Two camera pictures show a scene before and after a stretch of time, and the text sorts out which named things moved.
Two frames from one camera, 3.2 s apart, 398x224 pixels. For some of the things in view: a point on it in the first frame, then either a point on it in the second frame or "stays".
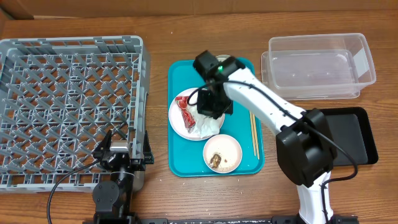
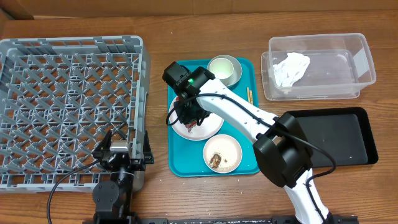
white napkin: (206, 127) → (290, 68)
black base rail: (277, 219) stays
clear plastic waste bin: (318, 66) stays
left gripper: (140, 163) stays
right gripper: (212, 110) → (189, 115)
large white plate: (176, 119) stays
